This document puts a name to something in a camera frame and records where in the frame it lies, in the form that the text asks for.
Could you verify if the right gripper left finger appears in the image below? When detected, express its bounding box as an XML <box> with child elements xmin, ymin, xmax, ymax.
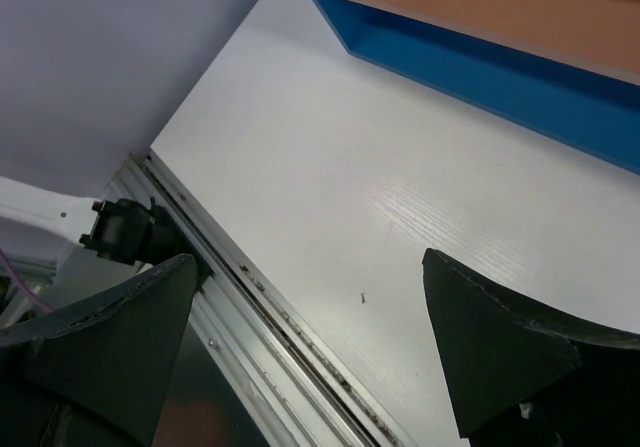
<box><xmin>1</xmin><ymin>254</ymin><xmax>198</xmax><ymax>446</ymax></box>

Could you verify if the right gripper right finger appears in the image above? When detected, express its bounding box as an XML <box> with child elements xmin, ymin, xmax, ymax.
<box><xmin>422</xmin><ymin>249</ymin><xmax>639</xmax><ymax>446</ymax></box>

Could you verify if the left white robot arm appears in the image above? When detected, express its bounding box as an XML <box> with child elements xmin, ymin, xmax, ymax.
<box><xmin>1</xmin><ymin>177</ymin><xmax>184</xmax><ymax>265</ymax></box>

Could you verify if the blue wooden bookshelf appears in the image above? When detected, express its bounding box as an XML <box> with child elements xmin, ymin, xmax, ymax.
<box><xmin>312</xmin><ymin>0</ymin><xmax>639</xmax><ymax>172</ymax></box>

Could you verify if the aluminium mounting rail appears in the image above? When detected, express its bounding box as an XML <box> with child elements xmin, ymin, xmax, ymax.
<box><xmin>107</xmin><ymin>157</ymin><xmax>415</xmax><ymax>446</ymax></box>

